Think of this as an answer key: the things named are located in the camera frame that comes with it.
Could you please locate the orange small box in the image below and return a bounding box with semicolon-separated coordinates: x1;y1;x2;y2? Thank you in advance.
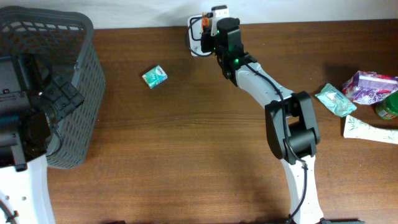
201;12;213;33

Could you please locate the small teal tissue packet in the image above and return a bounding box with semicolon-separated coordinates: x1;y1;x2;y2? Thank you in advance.
142;65;168;89

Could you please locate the teal wet wipes pack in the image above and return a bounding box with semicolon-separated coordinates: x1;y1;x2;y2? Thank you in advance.
315;83;357;118

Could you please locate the purple white sanitary pad pack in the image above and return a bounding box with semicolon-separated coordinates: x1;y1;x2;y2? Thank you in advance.
342;70;397;105

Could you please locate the white green cosmetic tube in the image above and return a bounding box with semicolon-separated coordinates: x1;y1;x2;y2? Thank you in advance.
343;115;397;144

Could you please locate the green lid jar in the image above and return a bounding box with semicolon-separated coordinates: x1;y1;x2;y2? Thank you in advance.
375;92;397;119

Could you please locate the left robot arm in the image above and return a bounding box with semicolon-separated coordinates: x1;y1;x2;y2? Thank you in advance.
1;54;85;223

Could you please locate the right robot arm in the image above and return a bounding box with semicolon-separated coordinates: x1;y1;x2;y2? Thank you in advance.
201;15;325;223

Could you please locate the white barcode scanner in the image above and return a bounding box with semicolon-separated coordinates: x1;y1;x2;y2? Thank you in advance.
185;14;220;57

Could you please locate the grey plastic mesh basket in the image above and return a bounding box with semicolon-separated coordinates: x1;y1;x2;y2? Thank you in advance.
1;6;106;169

